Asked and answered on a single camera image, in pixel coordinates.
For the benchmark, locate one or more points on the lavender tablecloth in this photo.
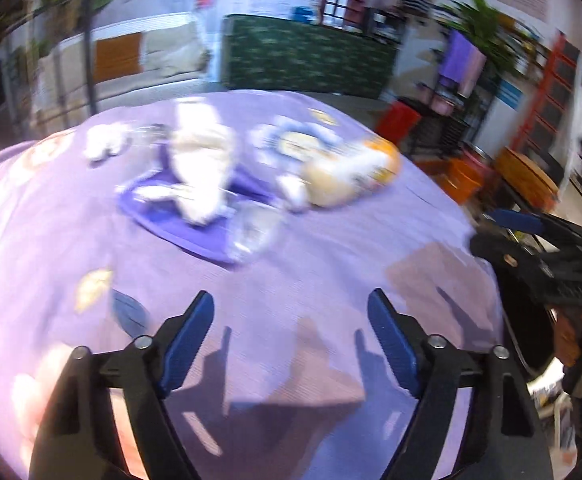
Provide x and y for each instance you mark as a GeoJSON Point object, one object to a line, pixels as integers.
{"type": "Point", "coordinates": [290, 382]}

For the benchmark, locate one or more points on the person's right hand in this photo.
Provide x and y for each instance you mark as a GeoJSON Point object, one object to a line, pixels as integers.
{"type": "Point", "coordinates": [566, 339]}

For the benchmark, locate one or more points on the black trash bin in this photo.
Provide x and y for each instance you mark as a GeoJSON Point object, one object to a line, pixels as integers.
{"type": "Point", "coordinates": [528, 335]}

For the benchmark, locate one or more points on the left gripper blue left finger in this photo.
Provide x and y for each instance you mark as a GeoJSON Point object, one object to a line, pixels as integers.
{"type": "Point", "coordinates": [78, 439]}

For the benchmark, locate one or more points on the pink hanging towel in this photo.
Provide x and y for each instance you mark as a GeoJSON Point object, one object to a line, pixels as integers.
{"type": "Point", "coordinates": [474, 68]}

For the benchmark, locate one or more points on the clear plastic wrapper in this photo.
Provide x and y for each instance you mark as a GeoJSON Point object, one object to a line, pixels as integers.
{"type": "Point", "coordinates": [252, 229]}

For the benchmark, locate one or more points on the green patterned counter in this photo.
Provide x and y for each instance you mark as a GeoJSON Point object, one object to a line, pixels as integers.
{"type": "Point", "coordinates": [262, 53]}

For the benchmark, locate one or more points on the white paper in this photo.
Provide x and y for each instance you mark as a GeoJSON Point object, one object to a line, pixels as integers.
{"type": "Point", "coordinates": [201, 153]}

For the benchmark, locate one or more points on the red ladder shelf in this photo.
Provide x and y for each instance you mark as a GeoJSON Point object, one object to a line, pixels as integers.
{"type": "Point", "coordinates": [540, 126]}

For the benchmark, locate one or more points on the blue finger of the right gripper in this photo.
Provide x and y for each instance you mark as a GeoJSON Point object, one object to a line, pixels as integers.
{"type": "Point", "coordinates": [518, 221]}

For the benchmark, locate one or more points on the green potted plant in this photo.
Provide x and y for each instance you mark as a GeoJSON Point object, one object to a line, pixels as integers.
{"type": "Point", "coordinates": [493, 33]}

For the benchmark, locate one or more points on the purple hanging towel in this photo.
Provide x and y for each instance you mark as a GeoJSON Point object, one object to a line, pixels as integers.
{"type": "Point", "coordinates": [457, 57]}

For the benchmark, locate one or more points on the orange plastic bucket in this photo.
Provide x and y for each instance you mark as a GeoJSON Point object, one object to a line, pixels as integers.
{"type": "Point", "coordinates": [462, 179]}

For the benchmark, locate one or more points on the purple flat bag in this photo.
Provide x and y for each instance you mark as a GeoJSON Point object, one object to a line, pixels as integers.
{"type": "Point", "coordinates": [163, 220]}

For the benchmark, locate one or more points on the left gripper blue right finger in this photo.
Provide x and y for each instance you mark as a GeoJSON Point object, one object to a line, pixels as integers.
{"type": "Point", "coordinates": [502, 438]}

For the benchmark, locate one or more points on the orange white snack bag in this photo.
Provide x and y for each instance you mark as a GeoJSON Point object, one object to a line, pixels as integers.
{"type": "Point", "coordinates": [332, 177]}

